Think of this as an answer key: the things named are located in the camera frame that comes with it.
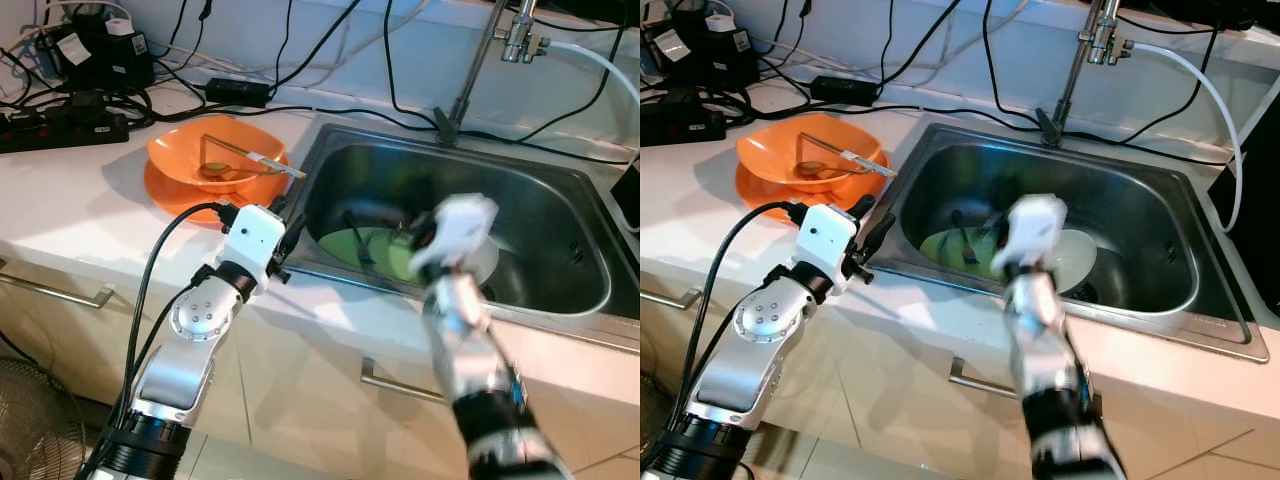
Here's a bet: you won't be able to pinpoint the tape-wrapped wooden chopstick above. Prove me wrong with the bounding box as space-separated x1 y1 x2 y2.
798 131 893 178
203 134 307 179

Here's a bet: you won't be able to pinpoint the grey floor fan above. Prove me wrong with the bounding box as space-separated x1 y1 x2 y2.
0 358 89 480

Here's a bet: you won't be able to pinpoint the stainless steel sink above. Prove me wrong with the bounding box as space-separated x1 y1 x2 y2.
868 122 1271 363
275 122 641 351

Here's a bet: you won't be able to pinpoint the black hanging cable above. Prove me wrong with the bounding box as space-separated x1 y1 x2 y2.
383 0 446 129
980 0 1046 129

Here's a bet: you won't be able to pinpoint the metal faucet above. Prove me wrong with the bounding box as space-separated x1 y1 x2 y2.
435 0 551 141
1035 0 1136 149

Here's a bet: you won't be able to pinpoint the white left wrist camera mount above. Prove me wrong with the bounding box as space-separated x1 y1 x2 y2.
795 203 863 291
222 205 288 291

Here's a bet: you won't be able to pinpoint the white faucet hose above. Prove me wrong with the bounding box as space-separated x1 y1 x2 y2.
545 38 641 106
1130 40 1246 233

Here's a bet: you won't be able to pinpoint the orange plastic plate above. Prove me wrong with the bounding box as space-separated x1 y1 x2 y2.
143 160 291 226
735 160 886 223

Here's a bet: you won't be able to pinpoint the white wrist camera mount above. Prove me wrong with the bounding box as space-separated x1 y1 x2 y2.
990 195 1069 281
795 203 863 291
410 195 499 281
222 205 288 291

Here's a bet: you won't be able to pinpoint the orange plastic bowl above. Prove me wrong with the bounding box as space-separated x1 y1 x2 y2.
147 118 291 196
737 112 889 193

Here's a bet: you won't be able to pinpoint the black power strip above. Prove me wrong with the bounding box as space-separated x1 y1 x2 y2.
0 105 129 153
640 95 726 146

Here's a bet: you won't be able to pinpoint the black countertop cable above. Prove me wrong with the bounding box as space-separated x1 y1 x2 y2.
268 100 446 126
876 100 1043 123

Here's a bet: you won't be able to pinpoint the black utensil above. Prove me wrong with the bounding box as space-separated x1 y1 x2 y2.
950 208 981 267
343 208 379 267

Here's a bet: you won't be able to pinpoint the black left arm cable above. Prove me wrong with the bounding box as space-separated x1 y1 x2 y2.
85 203 236 471
660 203 801 441

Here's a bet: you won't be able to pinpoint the black charger box white labels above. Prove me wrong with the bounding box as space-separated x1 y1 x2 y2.
645 15 761 91
40 15 156 96

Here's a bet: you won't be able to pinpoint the black appliance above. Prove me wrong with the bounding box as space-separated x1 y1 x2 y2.
1208 85 1280 316
610 160 641 231

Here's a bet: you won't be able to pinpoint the white bowl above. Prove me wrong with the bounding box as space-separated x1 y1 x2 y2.
465 232 503 289
1045 230 1099 296

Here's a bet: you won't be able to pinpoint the black power adapter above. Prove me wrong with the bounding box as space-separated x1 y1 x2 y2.
205 78 271 109
810 75 879 106

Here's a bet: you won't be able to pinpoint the green plate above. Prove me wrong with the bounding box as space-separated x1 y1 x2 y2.
318 225 421 283
918 225 1006 269

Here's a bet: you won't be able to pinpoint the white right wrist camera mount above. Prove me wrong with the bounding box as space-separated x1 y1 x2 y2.
990 195 1069 281
410 195 499 281

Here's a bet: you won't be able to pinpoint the black adapter cable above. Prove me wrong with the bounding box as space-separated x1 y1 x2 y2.
875 0 949 89
268 0 363 91

